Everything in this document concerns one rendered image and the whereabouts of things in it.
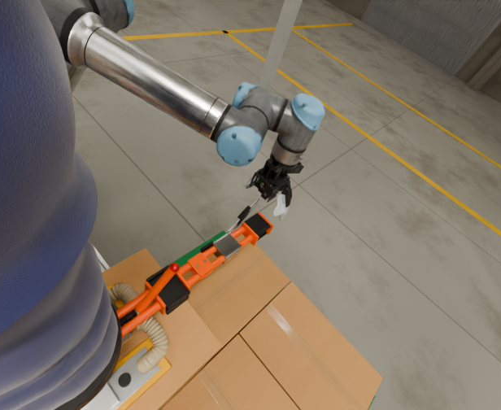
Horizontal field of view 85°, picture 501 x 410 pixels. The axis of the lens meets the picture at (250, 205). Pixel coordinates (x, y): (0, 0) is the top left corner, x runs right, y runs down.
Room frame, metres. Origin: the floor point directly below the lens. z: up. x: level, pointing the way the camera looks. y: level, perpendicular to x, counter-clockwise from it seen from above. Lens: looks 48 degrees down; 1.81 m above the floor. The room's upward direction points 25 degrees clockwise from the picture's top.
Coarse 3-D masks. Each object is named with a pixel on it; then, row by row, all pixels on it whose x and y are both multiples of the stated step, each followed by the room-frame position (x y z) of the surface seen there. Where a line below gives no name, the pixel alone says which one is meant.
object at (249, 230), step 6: (252, 216) 0.60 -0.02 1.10; (258, 216) 0.61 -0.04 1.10; (246, 222) 0.57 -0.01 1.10; (252, 222) 0.58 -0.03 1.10; (258, 222) 0.59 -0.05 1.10; (264, 222) 0.60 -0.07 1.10; (246, 228) 0.55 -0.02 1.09; (252, 228) 0.55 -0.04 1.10; (258, 228) 0.56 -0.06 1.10; (264, 228) 0.58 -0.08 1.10; (270, 228) 0.60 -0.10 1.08; (246, 234) 0.54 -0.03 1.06; (252, 234) 0.54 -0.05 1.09; (258, 234) 0.54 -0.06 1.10; (264, 234) 0.58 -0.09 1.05; (252, 240) 0.53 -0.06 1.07
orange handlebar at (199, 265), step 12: (240, 228) 0.54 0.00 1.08; (204, 252) 0.41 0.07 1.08; (192, 264) 0.35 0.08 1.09; (204, 264) 0.37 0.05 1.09; (216, 264) 0.39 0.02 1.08; (192, 276) 0.33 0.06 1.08; (204, 276) 0.35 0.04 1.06; (132, 300) 0.20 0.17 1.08; (120, 312) 0.17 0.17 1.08; (144, 312) 0.19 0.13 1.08; (132, 324) 0.16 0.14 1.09
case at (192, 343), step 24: (120, 264) 0.32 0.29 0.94; (144, 264) 0.35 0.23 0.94; (144, 288) 0.29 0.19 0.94; (192, 312) 0.28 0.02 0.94; (144, 336) 0.17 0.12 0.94; (168, 336) 0.20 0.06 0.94; (192, 336) 0.22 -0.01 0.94; (168, 360) 0.14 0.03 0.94; (192, 360) 0.17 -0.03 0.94; (168, 384) 0.10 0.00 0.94; (144, 408) 0.03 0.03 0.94
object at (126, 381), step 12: (144, 348) 0.14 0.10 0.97; (120, 360) 0.10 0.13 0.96; (132, 360) 0.10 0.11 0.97; (120, 372) 0.07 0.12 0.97; (132, 372) 0.08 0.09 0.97; (156, 372) 0.10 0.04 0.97; (120, 384) 0.05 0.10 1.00; (132, 384) 0.06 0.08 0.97; (144, 384) 0.07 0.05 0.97; (120, 396) 0.03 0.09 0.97; (132, 396) 0.04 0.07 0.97; (120, 408) 0.01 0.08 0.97
